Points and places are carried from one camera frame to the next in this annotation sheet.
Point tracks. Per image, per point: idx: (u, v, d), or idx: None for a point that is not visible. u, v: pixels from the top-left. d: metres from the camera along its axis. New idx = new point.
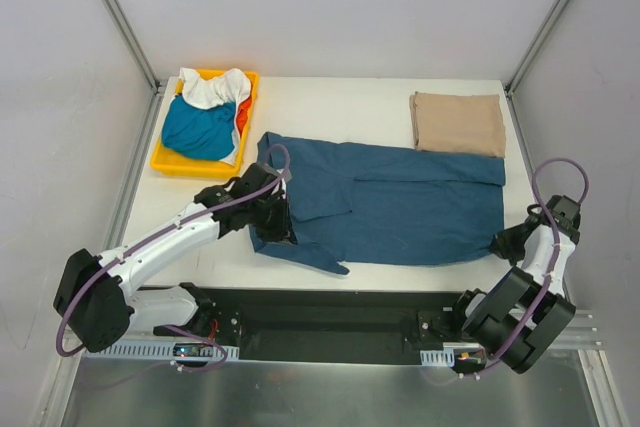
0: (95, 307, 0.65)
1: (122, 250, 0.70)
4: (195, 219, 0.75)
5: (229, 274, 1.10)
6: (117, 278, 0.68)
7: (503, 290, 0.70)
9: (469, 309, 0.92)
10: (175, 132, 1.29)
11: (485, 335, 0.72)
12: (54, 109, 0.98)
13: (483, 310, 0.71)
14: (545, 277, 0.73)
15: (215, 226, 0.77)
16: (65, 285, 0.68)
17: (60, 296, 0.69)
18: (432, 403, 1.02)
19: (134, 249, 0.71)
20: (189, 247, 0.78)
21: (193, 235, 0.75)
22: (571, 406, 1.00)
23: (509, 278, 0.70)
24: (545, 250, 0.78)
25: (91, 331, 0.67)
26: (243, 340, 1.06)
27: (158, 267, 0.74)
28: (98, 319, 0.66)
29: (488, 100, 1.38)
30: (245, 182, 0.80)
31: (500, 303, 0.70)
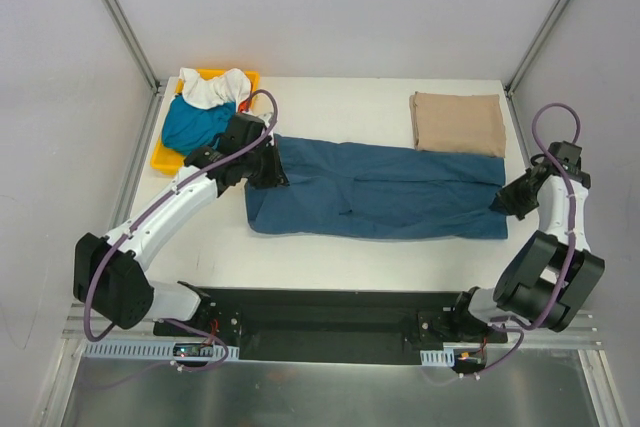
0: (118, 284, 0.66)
1: (127, 225, 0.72)
4: (191, 181, 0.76)
5: (229, 275, 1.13)
6: (131, 250, 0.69)
7: (532, 254, 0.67)
9: (472, 306, 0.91)
10: (174, 132, 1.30)
11: (519, 304, 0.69)
12: (54, 107, 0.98)
13: (514, 279, 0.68)
14: (568, 235, 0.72)
15: (212, 186, 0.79)
16: (81, 272, 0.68)
17: (78, 284, 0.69)
18: (433, 404, 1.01)
19: (139, 222, 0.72)
20: (192, 211, 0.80)
21: (192, 197, 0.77)
22: (572, 406, 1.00)
23: (535, 243, 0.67)
24: (562, 203, 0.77)
25: (119, 309, 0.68)
26: (243, 340, 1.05)
27: (166, 234, 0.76)
28: (124, 296, 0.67)
29: (488, 101, 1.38)
30: (230, 138, 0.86)
31: (530, 268, 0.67)
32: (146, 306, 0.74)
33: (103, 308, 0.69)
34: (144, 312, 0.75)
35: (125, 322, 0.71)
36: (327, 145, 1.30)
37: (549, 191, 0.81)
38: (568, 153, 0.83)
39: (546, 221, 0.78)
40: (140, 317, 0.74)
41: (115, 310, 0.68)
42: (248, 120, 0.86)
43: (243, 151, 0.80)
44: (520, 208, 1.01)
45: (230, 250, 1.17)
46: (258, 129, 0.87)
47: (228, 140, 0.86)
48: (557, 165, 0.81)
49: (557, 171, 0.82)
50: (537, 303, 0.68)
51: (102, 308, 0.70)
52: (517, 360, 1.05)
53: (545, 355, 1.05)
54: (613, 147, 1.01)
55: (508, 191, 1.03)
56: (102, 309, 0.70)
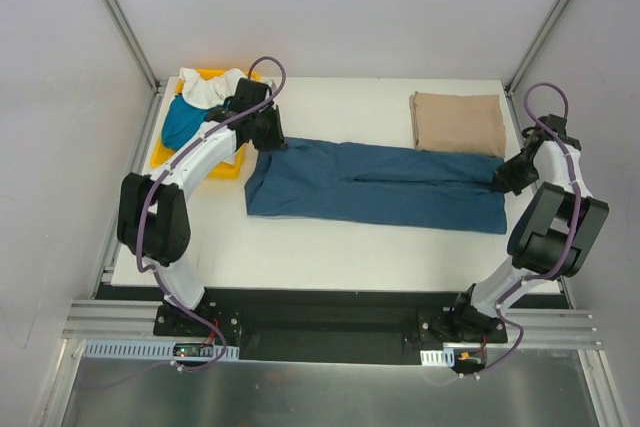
0: (164, 211, 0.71)
1: (168, 163, 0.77)
4: (217, 131, 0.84)
5: (229, 275, 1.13)
6: (172, 183, 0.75)
7: (543, 203, 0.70)
9: (475, 300, 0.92)
10: (175, 132, 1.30)
11: (533, 256, 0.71)
12: (55, 107, 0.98)
13: (528, 228, 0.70)
14: (573, 185, 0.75)
15: (233, 138, 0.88)
16: (126, 210, 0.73)
17: (122, 222, 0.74)
18: (433, 404, 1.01)
19: (178, 162, 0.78)
20: (215, 160, 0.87)
21: (217, 146, 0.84)
22: (572, 406, 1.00)
23: (544, 192, 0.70)
24: (558, 160, 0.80)
25: (165, 240, 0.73)
26: (243, 340, 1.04)
27: (196, 178, 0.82)
28: (170, 224, 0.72)
29: (488, 101, 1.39)
30: (240, 98, 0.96)
31: (541, 216, 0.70)
32: (183, 246, 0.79)
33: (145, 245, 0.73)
34: (180, 252, 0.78)
35: (166, 258, 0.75)
36: (327, 144, 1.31)
37: (545, 151, 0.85)
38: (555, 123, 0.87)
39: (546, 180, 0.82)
40: (178, 256, 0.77)
41: (160, 241, 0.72)
42: (254, 83, 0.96)
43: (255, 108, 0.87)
44: (516, 186, 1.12)
45: (229, 249, 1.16)
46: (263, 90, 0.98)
47: (238, 101, 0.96)
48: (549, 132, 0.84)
49: (549, 137, 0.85)
50: (551, 252, 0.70)
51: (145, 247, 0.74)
52: (515, 360, 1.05)
53: (544, 355, 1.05)
54: (613, 146, 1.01)
55: (504, 169, 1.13)
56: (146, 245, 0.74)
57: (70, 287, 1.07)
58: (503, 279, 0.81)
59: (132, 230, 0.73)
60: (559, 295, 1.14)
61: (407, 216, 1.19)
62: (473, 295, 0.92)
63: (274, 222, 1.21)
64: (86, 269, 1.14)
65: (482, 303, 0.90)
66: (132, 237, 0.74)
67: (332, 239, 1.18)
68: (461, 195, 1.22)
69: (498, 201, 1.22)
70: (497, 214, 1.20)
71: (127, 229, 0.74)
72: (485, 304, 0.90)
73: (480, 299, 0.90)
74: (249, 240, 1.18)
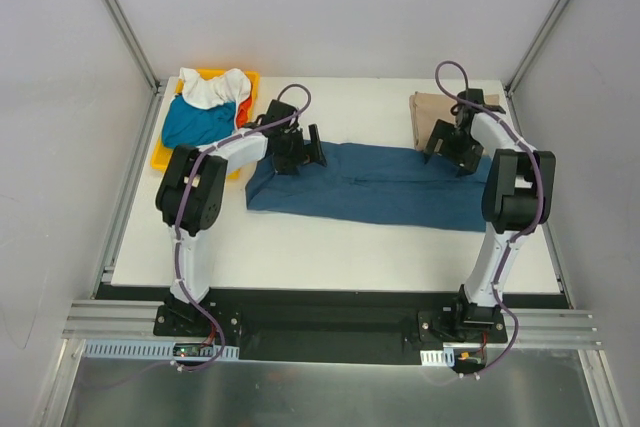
0: (208, 176, 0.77)
1: (213, 144, 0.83)
4: (257, 133, 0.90)
5: (230, 274, 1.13)
6: (219, 157, 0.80)
7: (503, 165, 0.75)
9: (469, 289, 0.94)
10: (175, 132, 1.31)
11: (511, 217, 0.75)
12: (54, 108, 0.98)
13: (498, 192, 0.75)
14: (518, 145, 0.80)
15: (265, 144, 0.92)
16: (172, 173, 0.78)
17: (165, 185, 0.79)
18: (433, 404, 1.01)
19: (224, 144, 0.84)
20: (247, 160, 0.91)
21: (253, 146, 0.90)
22: (572, 406, 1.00)
23: (500, 157, 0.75)
24: (496, 127, 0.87)
25: (200, 206, 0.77)
26: (243, 340, 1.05)
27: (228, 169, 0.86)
28: (210, 190, 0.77)
29: (488, 100, 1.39)
30: (271, 116, 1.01)
31: (507, 177, 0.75)
32: (210, 218, 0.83)
33: (183, 211, 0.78)
34: (209, 224, 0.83)
35: (201, 225, 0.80)
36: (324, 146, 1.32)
37: (480, 124, 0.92)
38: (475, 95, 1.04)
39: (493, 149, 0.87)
40: (206, 226, 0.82)
41: (197, 206, 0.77)
42: (286, 104, 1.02)
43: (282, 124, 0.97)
44: (453, 157, 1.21)
45: (229, 248, 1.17)
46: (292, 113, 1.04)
47: (269, 119, 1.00)
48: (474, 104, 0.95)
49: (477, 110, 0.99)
50: (525, 208, 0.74)
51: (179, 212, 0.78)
52: (515, 359, 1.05)
53: (544, 355, 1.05)
54: (613, 147, 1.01)
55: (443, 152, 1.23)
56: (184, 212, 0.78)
57: (70, 288, 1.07)
58: (491, 251, 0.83)
59: (174, 194, 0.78)
60: (559, 295, 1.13)
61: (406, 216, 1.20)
62: (468, 286, 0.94)
63: (274, 222, 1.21)
64: (86, 269, 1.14)
65: (477, 291, 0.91)
66: (171, 201, 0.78)
67: (332, 239, 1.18)
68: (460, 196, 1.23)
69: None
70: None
71: (167, 193, 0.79)
72: (482, 294, 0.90)
73: (475, 289, 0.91)
74: (249, 240, 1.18)
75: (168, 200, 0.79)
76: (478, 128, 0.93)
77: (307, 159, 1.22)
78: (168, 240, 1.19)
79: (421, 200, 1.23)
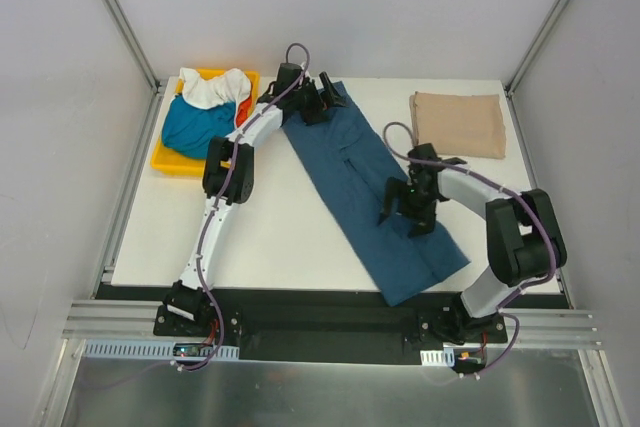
0: (242, 161, 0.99)
1: (240, 130, 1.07)
4: (269, 112, 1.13)
5: (233, 273, 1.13)
6: (247, 142, 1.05)
7: (500, 219, 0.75)
9: (473, 308, 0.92)
10: (175, 132, 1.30)
11: (529, 270, 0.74)
12: (54, 109, 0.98)
13: (508, 251, 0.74)
14: (504, 193, 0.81)
15: (279, 117, 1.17)
16: (212, 161, 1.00)
17: (208, 172, 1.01)
18: (432, 404, 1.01)
19: (248, 128, 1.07)
20: (267, 133, 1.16)
21: (270, 122, 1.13)
22: (571, 406, 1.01)
23: (495, 210, 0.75)
24: (469, 181, 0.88)
25: (239, 184, 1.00)
26: (243, 340, 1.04)
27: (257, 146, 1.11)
28: (245, 171, 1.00)
29: (488, 101, 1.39)
30: (281, 81, 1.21)
31: (510, 229, 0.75)
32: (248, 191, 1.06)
33: (226, 189, 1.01)
34: (247, 196, 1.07)
35: (240, 199, 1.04)
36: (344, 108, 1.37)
37: (450, 183, 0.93)
38: (428, 151, 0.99)
39: (476, 203, 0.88)
40: (247, 196, 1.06)
41: (237, 185, 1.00)
42: (291, 68, 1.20)
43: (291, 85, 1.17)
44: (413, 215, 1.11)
45: (230, 246, 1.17)
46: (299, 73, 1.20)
47: (280, 84, 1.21)
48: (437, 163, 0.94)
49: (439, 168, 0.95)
50: (539, 256, 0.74)
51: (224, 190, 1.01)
52: (515, 359, 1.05)
53: (544, 355, 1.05)
54: (614, 147, 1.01)
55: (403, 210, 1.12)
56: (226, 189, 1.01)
57: (70, 288, 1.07)
58: (497, 292, 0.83)
59: (217, 177, 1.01)
60: (559, 295, 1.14)
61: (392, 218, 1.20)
62: (470, 303, 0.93)
63: (274, 220, 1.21)
64: (86, 269, 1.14)
65: (480, 309, 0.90)
66: (216, 182, 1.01)
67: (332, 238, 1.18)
68: (406, 244, 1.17)
69: (432, 268, 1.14)
70: (427, 282, 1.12)
71: (212, 177, 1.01)
72: (484, 311, 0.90)
73: (477, 308, 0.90)
74: (249, 239, 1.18)
75: (212, 180, 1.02)
76: (448, 185, 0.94)
77: (323, 104, 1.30)
78: (168, 240, 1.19)
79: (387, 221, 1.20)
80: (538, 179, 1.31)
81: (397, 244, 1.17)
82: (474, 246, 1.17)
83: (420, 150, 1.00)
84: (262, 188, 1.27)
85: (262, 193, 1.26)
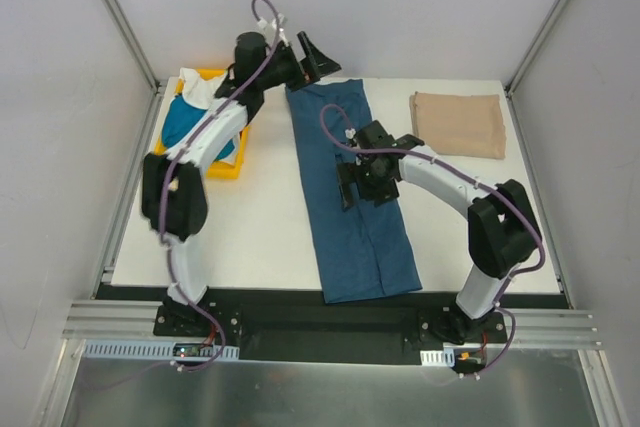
0: (185, 185, 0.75)
1: (183, 142, 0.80)
4: (225, 109, 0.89)
5: (230, 275, 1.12)
6: (192, 158, 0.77)
7: (485, 221, 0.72)
9: (471, 309, 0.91)
10: (174, 131, 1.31)
11: (515, 262, 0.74)
12: (54, 109, 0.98)
13: (498, 252, 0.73)
14: (480, 188, 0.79)
15: (242, 113, 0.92)
16: (147, 188, 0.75)
17: (144, 201, 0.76)
18: (432, 404, 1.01)
19: (191, 141, 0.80)
20: (227, 138, 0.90)
21: (228, 123, 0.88)
22: (572, 406, 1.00)
23: (480, 215, 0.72)
24: (438, 172, 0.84)
25: (185, 215, 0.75)
26: (243, 341, 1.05)
27: (210, 159, 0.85)
28: (191, 199, 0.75)
29: (488, 101, 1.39)
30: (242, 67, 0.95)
31: (495, 230, 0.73)
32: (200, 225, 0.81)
33: (169, 221, 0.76)
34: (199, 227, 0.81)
35: (188, 232, 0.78)
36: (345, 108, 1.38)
37: (414, 170, 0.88)
38: (377, 131, 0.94)
39: (447, 194, 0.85)
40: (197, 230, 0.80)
41: (181, 216, 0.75)
42: (249, 48, 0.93)
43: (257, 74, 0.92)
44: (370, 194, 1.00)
45: (228, 247, 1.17)
46: (262, 51, 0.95)
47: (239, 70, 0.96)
48: (397, 150, 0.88)
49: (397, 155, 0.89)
50: (521, 246, 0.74)
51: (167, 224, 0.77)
52: (514, 359, 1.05)
53: (545, 355, 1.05)
54: (614, 148, 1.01)
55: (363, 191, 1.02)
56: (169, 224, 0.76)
57: (71, 288, 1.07)
58: (490, 286, 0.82)
59: (155, 207, 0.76)
60: (559, 295, 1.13)
61: (382, 219, 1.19)
62: (466, 305, 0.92)
63: (273, 221, 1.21)
64: (86, 269, 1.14)
65: (479, 308, 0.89)
66: (154, 213, 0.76)
67: (332, 238, 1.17)
68: (365, 250, 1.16)
69: (380, 280, 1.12)
70: (370, 292, 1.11)
71: (148, 207, 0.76)
72: (483, 310, 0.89)
73: (475, 308, 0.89)
74: (248, 239, 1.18)
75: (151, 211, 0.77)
76: (411, 172, 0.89)
77: (306, 78, 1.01)
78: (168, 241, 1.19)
79: (352, 230, 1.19)
80: (537, 179, 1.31)
81: (354, 248, 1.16)
82: (444, 257, 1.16)
83: (368, 134, 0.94)
84: (262, 188, 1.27)
85: (261, 194, 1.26)
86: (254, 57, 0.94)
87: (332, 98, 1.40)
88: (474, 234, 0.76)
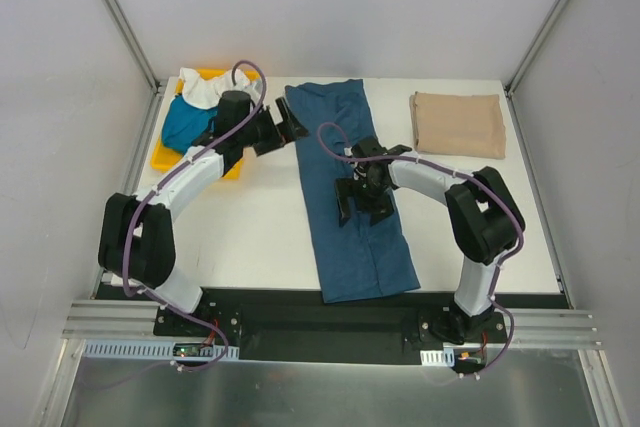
0: (150, 236, 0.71)
1: (154, 184, 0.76)
4: (204, 155, 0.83)
5: (230, 275, 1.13)
6: (161, 203, 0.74)
7: (462, 204, 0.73)
9: (474, 308, 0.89)
10: (174, 132, 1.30)
11: (498, 245, 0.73)
12: (54, 109, 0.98)
13: (478, 234, 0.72)
14: (457, 176, 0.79)
15: (219, 162, 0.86)
16: (109, 233, 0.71)
17: (105, 244, 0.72)
18: (432, 404, 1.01)
19: (166, 183, 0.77)
20: (201, 183, 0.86)
21: (205, 168, 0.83)
22: (572, 406, 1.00)
23: (456, 198, 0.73)
24: (422, 169, 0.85)
25: (149, 264, 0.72)
26: (243, 341, 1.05)
27: (181, 204, 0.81)
28: (155, 249, 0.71)
29: (488, 101, 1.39)
30: (223, 120, 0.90)
31: (472, 213, 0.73)
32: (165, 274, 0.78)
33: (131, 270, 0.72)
34: (165, 276, 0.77)
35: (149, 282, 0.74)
36: (344, 107, 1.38)
37: (403, 173, 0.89)
38: (371, 144, 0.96)
39: (433, 189, 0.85)
40: (162, 280, 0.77)
41: (145, 266, 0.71)
42: (235, 101, 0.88)
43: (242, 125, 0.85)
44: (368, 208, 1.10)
45: (228, 247, 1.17)
46: (247, 104, 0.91)
47: (220, 122, 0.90)
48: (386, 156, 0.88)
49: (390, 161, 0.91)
50: (502, 228, 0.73)
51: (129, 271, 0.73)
52: (514, 360, 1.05)
53: (545, 355, 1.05)
54: (614, 148, 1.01)
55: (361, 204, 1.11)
56: (133, 271, 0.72)
57: (71, 288, 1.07)
58: (481, 277, 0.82)
59: (115, 252, 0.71)
60: (559, 295, 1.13)
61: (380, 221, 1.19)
62: (465, 304, 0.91)
63: (273, 221, 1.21)
64: (86, 269, 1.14)
65: (476, 305, 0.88)
66: (114, 259, 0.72)
67: (332, 238, 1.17)
68: (363, 251, 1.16)
69: (377, 280, 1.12)
70: (368, 293, 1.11)
71: (109, 252, 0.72)
72: (480, 305, 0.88)
73: (472, 304, 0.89)
74: (248, 239, 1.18)
75: (111, 256, 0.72)
76: (400, 175, 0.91)
77: (281, 140, 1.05)
78: None
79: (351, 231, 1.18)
80: (537, 179, 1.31)
81: (352, 249, 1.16)
82: (444, 257, 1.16)
83: (363, 145, 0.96)
84: (262, 188, 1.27)
85: (261, 194, 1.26)
86: (238, 109, 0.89)
87: (332, 98, 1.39)
88: (455, 221, 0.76)
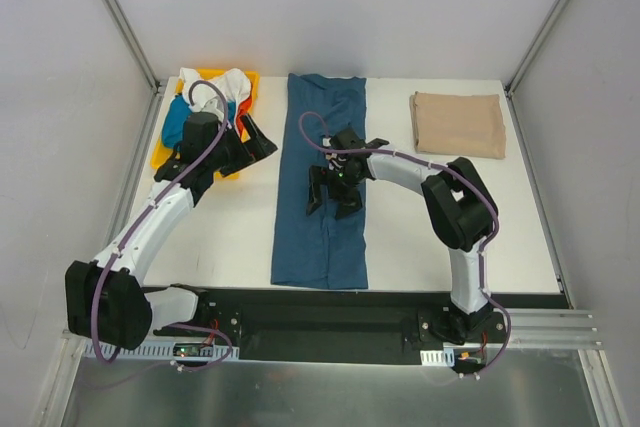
0: (116, 303, 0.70)
1: (116, 243, 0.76)
4: (167, 195, 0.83)
5: (229, 275, 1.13)
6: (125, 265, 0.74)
7: (438, 194, 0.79)
9: (465, 304, 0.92)
10: (174, 132, 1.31)
11: (474, 231, 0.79)
12: (54, 109, 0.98)
13: (454, 222, 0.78)
14: (432, 168, 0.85)
15: (187, 195, 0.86)
16: (75, 306, 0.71)
17: (73, 315, 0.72)
18: (432, 404, 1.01)
19: (127, 240, 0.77)
20: (172, 223, 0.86)
21: (170, 209, 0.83)
22: (572, 406, 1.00)
23: (431, 189, 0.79)
24: (400, 161, 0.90)
25: (121, 331, 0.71)
26: (243, 341, 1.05)
27: (152, 252, 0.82)
28: (124, 315, 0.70)
29: (488, 101, 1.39)
30: (189, 144, 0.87)
31: (447, 202, 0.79)
32: (143, 333, 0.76)
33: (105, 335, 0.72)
34: (143, 336, 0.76)
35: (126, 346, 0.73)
36: (341, 102, 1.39)
37: (381, 165, 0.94)
38: (350, 136, 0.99)
39: (410, 181, 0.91)
40: (141, 340, 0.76)
41: (117, 332, 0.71)
42: (199, 126, 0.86)
43: (204, 155, 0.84)
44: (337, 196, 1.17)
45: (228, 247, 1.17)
46: (212, 126, 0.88)
47: (186, 147, 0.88)
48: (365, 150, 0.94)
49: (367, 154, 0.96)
50: (476, 216, 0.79)
51: (103, 337, 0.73)
52: (514, 359, 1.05)
53: (545, 355, 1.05)
54: (613, 148, 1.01)
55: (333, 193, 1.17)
56: (104, 334, 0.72)
57: None
58: (467, 266, 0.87)
59: (85, 321, 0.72)
60: (560, 294, 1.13)
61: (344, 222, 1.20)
62: (461, 303, 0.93)
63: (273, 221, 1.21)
64: None
65: (472, 301, 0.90)
66: (85, 327, 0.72)
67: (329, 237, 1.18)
68: (319, 245, 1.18)
69: (327, 273, 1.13)
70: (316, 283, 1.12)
71: (79, 321, 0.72)
72: (476, 301, 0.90)
73: (469, 300, 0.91)
74: (248, 240, 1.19)
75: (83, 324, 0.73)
76: (378, 168, 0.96)
77: (252, 158, 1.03)
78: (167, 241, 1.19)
79: (312, 225, 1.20)
80: (537, 179, 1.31)
81: (309, 240, 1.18)
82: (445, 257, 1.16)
83: (342, 138, 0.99)
84: (261, 189, 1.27)
85: (261, 194, 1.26)
86: (204, 134, 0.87)
87: (331, 92, 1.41)
88: (433, 211, 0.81)
